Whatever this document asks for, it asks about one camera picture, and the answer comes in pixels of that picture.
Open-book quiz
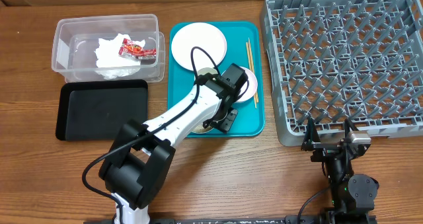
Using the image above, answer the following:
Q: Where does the black plastic tray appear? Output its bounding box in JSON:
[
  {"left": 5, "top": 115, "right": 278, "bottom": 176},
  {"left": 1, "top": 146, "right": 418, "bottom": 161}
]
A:
[{"left": 56, "top": 79, "right": 148, "bottom": 141}]

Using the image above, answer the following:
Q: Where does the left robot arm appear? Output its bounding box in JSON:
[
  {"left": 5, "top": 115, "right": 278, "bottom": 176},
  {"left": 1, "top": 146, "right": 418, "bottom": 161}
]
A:
[{"left": 99, "top": 64, "right": 248, "bottom": 223}]

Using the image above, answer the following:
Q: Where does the teal plastic tray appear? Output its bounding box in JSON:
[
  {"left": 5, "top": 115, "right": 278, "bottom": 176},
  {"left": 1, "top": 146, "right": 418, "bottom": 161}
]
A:
[{"left": 167, "top": 21, "right": 265, "bottom": 137}]

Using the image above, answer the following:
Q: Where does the white tissue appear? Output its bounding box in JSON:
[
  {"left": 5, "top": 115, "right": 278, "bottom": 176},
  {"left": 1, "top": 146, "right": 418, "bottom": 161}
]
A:
[{"left": 95, "top": 34, "right": 146, "bottom": 80}]

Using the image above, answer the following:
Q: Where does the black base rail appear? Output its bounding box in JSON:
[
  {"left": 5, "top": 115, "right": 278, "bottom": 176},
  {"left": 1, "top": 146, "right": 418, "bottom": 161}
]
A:
[{"left": 83, "top": 215, "right": 377, "bottom": 224}]

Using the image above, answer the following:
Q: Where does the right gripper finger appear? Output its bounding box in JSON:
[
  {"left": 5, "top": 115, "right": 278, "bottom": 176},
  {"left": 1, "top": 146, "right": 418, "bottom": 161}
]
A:
[
  {"left": 343, "top": 118, "right": 358, "bottom": 138},
  {"left": 301, "top": 117, "right": 321, "bottom": 151}
]

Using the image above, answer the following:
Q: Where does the white plastic cup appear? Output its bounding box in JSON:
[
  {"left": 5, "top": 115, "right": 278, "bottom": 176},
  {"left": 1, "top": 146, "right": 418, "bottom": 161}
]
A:
[{"left": 196, "top": 67, "right": 218, "bottom": 83}]

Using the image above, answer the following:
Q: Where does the white pink bowl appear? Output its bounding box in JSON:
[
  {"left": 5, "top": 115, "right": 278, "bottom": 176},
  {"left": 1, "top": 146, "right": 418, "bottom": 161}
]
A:
[{"left": 221, "top": 64, "right": 258, "bottom": 103}]

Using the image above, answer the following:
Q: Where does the large white plate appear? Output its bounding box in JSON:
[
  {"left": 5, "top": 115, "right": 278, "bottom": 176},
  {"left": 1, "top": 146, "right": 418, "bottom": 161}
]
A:
[{"left": 171, "top": 22, "right": 227, "bottom": 71}]

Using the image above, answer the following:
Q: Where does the grey bowl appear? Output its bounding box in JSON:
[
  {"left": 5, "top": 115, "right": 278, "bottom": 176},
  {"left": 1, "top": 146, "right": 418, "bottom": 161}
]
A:
[{"left": 192, "top": 124, "right": 213, "bottom": 134}]

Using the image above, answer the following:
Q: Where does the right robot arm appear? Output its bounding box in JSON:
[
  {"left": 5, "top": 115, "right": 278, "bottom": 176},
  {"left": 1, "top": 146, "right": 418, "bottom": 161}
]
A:
[{"left": 297, "top": 118, "right": 379, "bottom": 224}]

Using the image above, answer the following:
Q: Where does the clear plastic bin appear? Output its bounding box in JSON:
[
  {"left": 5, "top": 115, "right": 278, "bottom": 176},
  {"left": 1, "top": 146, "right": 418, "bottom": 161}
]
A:
[{"left": 52, "top": 14, "right": 166, "bottom": 83}]

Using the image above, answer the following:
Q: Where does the grey dishwasher rack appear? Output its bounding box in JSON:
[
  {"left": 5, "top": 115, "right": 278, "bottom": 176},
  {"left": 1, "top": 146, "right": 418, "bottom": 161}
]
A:
[{"left": 260, "top": 0, "right": 422, "bottom": 146}]

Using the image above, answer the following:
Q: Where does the red snack wrapper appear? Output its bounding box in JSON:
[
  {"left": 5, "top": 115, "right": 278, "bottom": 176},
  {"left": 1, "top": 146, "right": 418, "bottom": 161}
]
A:
[{"left": 118, "top": 38, "right": 157, "bottom": 60}]

